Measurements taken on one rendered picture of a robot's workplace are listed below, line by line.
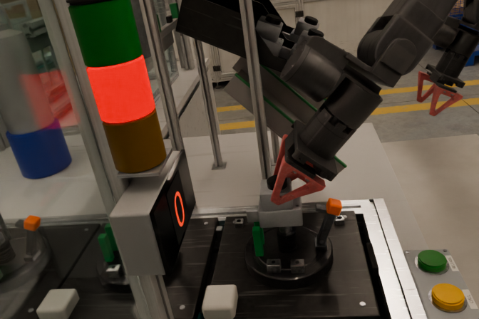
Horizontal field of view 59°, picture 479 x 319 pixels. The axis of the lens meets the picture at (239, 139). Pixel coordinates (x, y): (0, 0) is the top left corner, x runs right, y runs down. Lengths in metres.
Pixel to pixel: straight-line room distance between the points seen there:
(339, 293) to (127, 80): 0.43
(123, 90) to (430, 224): 0.75
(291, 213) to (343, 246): 0.14
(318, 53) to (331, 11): 4.10
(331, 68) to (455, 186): 0.64
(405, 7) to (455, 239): 0.53
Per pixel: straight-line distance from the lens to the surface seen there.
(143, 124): 0.38
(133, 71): 0.37
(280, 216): 0.63
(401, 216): 0.99
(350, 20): 4.69
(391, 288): 0.68
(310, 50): 0.53
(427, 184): 1.10
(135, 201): 0.39
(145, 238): 0.39
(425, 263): 0.71
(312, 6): 4.61
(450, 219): 1.00
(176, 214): 0.43
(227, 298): 0.63
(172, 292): 0.69
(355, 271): 0.68
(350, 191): 1.06
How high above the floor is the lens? 1.44
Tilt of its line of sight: 25 degrees down
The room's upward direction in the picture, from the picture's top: 8 degrees counter-clockwise
